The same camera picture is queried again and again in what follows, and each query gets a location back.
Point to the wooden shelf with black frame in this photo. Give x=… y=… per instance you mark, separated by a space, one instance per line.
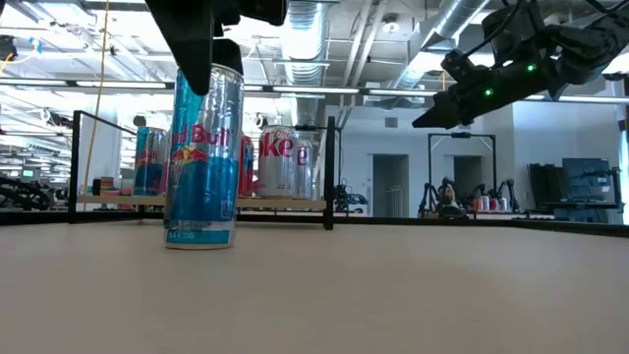
x=275 y=203

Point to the red Fanta strawberry can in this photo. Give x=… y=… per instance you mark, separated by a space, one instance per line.
x=248 y=167

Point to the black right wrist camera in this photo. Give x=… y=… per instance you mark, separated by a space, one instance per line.
x=516 y=34

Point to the blue silver Red Bull can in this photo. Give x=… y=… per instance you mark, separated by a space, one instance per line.
x=206 y=187
x=147 y=162

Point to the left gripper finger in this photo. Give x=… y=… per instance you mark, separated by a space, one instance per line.
x=191 y=39
x=228 y=54

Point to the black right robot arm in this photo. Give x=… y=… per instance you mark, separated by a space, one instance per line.
x=589 y=44

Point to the small black ceiling dome device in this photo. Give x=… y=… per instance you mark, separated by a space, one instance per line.
x=139 y=121

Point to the distant robot arms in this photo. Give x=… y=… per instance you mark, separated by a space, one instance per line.
x=444 y=196

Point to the distant black frame rig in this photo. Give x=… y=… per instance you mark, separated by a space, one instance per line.
x=462 y=135

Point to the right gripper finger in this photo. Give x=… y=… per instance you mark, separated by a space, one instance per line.
x=442 y=113

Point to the colourful storage boxes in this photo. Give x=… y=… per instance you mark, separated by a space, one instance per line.
x=110 y=186

